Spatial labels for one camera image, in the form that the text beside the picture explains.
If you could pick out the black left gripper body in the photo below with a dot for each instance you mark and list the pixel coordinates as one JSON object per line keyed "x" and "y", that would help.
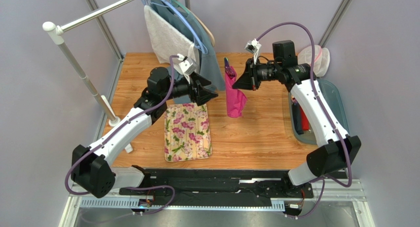
{"x": 182, "y": 88}

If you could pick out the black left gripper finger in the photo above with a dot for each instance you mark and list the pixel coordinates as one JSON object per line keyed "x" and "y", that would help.
{"x": 203, "y": 95}
{"x": 197, "y": 80}

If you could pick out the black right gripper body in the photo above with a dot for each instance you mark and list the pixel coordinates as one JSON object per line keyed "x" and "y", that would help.
{"x": 253, "y": 75}

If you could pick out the magenta paper napkin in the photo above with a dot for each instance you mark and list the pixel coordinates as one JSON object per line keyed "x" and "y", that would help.
{"x": 235, "y": 99}

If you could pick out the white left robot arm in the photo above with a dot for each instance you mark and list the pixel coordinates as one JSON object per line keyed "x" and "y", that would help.
{"x": 91, "y": 167}

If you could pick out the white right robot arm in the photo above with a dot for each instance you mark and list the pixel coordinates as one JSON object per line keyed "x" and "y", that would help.
{"x": 336, "y": 148}

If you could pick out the teal blue garment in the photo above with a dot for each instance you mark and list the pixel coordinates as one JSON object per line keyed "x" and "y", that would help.
{"x": 209, "y": 66}

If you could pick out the blue plastic hanger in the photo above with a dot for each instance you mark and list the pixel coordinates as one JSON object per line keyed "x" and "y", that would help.
{"x": 197, "y": 42}

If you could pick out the floral placemat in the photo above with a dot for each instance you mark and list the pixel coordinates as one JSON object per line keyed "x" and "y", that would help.
{"x": 187, "y": 133}

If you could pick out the white towel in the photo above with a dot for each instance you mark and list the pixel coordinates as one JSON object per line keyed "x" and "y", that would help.
{"x": 166, "y": 40}

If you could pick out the white mesh laundry bag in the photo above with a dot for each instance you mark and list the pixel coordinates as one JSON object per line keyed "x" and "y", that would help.
{"x": 321, "y": 61}

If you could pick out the teal plastic tray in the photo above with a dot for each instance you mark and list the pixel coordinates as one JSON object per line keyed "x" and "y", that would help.
{"x": 332, "y": 99}

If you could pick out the green plastic hanger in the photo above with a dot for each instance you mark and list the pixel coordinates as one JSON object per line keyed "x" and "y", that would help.
{"x": 178, "y": 4}

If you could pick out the wooden hanger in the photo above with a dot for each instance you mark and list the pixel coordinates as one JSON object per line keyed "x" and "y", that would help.
{"x": 209, "y": 33}

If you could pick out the white clothes rack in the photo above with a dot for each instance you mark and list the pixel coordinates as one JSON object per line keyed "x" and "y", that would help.
{"x": 56, "y": 33}

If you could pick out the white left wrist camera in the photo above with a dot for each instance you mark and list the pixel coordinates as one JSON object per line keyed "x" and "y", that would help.
{"x": 186, "y": 67}

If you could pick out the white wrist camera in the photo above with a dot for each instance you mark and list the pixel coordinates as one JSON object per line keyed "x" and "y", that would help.
{"x": 186, "y": 67}
{"x": 253, "y": 46}

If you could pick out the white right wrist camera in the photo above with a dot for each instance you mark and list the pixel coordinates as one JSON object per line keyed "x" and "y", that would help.
{"x": 253, "y": 46}

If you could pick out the red handled utensil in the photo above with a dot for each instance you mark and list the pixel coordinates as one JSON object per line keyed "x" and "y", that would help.
{"x": 304, "y": 121}

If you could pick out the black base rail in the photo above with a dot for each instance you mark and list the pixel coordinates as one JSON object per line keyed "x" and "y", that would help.
{"x": 219, "y": 187}

